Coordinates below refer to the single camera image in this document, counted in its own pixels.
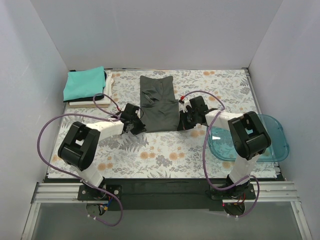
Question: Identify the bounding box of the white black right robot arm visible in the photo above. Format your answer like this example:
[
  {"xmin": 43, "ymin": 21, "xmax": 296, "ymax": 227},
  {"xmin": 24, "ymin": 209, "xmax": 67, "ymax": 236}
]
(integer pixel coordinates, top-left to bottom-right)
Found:
[{"xmin": 177, "ymin": 96, "xmax": 272, "ymax": 199}]

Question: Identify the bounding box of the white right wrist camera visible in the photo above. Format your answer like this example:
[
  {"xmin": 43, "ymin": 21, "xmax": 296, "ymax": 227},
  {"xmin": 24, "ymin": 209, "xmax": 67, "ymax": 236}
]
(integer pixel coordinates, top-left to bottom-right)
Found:
[{"xmin": 182, "ymin": 100, "xmax": 191, "ymax": 113}]

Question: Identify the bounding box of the dark grey t shirt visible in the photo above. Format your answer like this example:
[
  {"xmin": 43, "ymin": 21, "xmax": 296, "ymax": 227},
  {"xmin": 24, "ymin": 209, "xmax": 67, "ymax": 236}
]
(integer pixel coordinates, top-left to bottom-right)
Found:
[{"xmin": 140, "ymin": 75, "xmax": 180, "ymax": 133}]

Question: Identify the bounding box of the teal transparent plastic bin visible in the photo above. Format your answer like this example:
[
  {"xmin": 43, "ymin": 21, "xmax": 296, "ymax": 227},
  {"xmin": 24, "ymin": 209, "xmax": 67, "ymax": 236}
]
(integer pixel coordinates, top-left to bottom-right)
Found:
[{"xmin": 207, "ymin": 114, "xmax": 290, "ymax": 163}]

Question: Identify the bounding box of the folded black t shirt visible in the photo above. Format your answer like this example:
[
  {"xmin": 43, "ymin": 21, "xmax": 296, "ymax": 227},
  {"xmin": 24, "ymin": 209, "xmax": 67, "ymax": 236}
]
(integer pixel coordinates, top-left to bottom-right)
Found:
[{"xmin": 63, "ymin": 94, "xmax": 104, "ymax": 103}]

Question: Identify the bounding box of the floral patterned table mat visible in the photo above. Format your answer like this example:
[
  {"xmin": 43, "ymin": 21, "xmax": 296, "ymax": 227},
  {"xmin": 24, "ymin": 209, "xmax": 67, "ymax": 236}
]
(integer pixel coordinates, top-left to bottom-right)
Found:
[{"xmin": 47, "ymin": 69, "xmax": 279, "ymax": 179}]

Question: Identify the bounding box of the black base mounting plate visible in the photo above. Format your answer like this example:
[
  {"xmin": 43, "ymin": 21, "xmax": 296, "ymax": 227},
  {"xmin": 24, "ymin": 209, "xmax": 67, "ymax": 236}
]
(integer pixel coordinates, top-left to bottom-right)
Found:
[{"xmin": 43, "ymin": 176, "xmax": 257, "ymax": 213}]

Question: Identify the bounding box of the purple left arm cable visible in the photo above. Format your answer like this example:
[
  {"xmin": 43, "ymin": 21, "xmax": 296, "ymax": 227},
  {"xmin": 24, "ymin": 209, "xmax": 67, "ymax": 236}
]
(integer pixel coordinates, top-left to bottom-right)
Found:
[{"xmin": 36, "ymin": 92, "xmax": 124, "ymax": 227}]

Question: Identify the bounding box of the folded beige t shirt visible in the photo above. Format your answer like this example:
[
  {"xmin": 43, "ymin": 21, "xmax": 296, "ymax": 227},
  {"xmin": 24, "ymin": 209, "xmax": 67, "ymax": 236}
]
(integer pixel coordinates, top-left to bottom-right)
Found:
[{"xmin": 68, "ymin": 103, "xmax": 110, "ymax": 108}]

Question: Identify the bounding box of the folded white t shirt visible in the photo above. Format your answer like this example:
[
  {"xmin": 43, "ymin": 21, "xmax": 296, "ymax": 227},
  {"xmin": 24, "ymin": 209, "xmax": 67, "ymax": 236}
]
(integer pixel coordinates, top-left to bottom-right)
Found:
[{"xmin": 69, "ymin": 70, "xmax": 115, "ymax": 107}]

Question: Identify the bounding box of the aluminium frame rail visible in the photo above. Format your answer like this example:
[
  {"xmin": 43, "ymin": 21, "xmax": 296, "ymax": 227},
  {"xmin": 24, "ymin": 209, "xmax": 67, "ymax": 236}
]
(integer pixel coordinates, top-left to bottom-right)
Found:
[{"xmin": 21, "ymin": 181, "xmax": 312, "ymax": 240}]

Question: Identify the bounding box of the folded teal t shirt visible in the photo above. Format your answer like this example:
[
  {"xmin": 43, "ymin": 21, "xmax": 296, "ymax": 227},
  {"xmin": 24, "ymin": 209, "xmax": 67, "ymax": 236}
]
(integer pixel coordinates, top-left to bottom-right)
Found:
[{"xmin": 63, "ymin": 66, "xmax": 106, "ymax": 102}]

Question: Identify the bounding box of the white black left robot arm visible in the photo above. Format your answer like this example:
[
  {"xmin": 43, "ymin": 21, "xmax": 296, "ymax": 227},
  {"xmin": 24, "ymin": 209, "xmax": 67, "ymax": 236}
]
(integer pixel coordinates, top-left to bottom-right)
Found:
[{"xmin": 57, "ymin": 103, "xmax": 146, "ymax": 200}]

